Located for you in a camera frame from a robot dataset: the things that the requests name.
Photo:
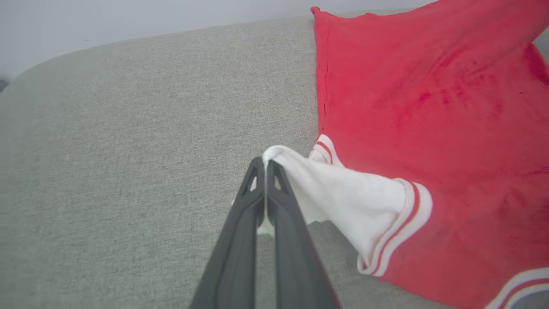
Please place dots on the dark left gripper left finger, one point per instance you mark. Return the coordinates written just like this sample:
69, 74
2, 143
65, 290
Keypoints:
236, 257

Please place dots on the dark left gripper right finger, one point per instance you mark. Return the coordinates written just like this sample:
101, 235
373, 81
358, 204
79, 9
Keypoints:
296, 266

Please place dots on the red and white garment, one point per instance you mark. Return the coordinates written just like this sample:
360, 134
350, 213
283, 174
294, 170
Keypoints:
429, 107

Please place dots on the grey fabric sofa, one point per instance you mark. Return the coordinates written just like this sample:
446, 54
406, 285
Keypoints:
128, 150

